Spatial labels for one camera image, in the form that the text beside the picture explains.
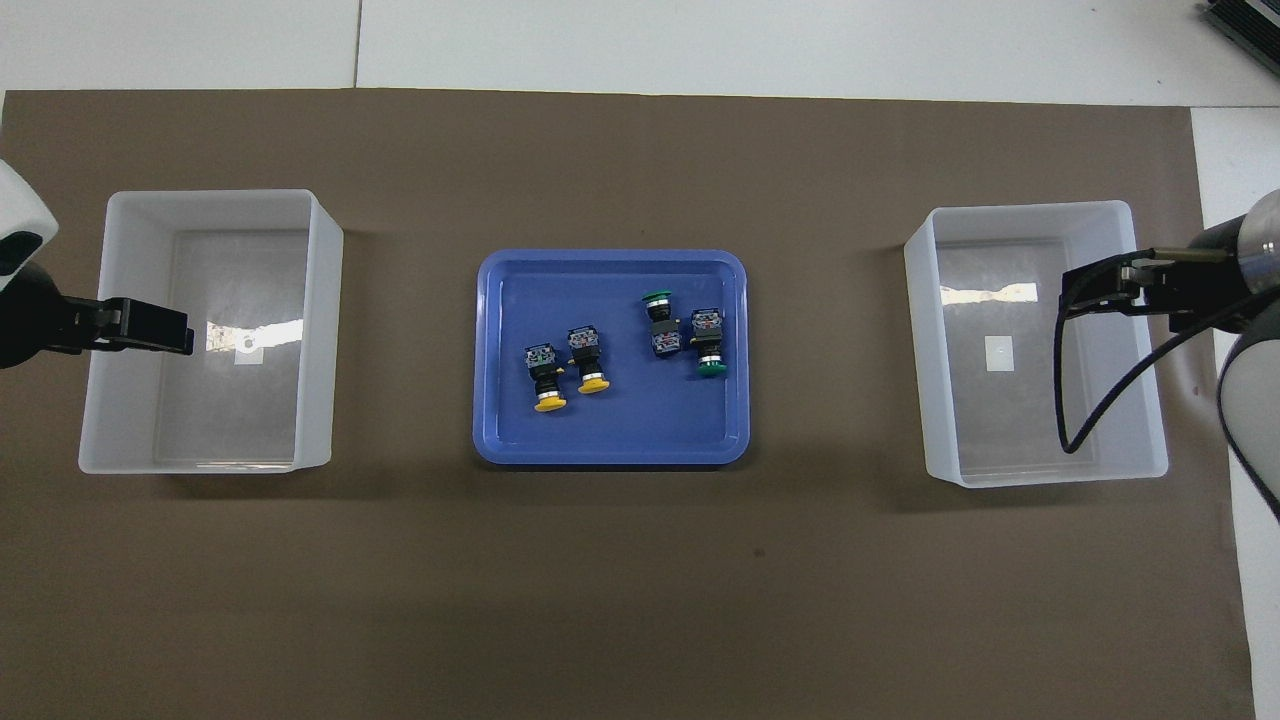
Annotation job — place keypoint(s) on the black ribbed device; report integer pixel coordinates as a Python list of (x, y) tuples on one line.
[(1245, 20)]

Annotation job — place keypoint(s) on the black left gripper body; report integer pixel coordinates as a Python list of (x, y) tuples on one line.
[(40, 320)]

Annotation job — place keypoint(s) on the yellow push button switch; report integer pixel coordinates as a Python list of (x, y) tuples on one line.
[(546, 375), (588, 355)]

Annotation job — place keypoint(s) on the green push button switch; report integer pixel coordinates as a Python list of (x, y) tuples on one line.
[(661, 325), (709, 340)]

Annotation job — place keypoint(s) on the brown table mat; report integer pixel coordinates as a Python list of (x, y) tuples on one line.
[(640, 150)]

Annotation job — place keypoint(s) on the white paper label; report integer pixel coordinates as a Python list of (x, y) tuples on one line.
[(247, 352), (999, 353)]

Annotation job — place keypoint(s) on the translucent white plastic box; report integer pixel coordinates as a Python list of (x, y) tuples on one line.
[(200, 430), (1000, 430)]

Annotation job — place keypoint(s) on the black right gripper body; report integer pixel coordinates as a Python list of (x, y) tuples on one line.
[(1190, 290)]

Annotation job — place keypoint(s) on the blue plastic tray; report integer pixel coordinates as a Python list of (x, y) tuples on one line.
[(620, 430)]

